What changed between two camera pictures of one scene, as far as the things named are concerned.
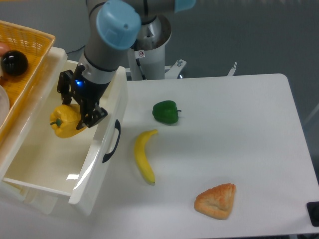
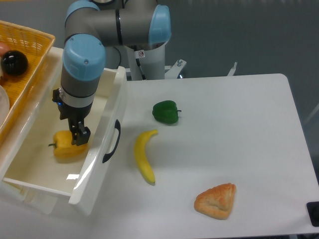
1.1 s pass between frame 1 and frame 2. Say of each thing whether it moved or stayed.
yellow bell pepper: moved
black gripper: moved
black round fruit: stayed
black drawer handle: stayed
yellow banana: stayed
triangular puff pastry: stayed
